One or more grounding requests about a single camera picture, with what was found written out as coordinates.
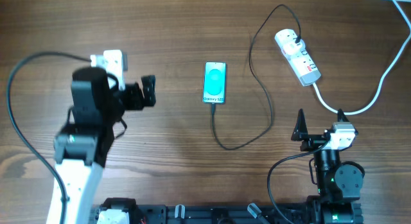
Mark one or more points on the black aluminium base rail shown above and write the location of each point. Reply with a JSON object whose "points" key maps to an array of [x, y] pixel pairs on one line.
{"points": [[125, 210]]}

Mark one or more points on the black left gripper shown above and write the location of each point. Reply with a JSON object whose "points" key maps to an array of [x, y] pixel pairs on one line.
{"points": [[147, 85]]}

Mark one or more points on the white charger plug adapter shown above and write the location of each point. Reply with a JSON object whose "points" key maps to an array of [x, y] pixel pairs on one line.
{"points": [[293, 47]]}

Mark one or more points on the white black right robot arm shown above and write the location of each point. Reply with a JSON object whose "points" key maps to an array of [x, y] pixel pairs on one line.
{"points": [[339, 183]]}

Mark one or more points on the Samsung Galaxy smartphone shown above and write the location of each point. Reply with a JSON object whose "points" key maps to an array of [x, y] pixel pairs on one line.
{"points": [[214, 82]]}

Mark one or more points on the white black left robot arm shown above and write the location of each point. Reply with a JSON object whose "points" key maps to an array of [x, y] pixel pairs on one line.
{"points": [[82, 145]]}

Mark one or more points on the white power strip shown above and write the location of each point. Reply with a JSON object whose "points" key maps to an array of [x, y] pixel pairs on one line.
{"points": [[301, 63]]}

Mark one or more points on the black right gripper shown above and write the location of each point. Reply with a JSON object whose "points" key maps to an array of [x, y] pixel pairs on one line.
{"points": [[301, 133]]}

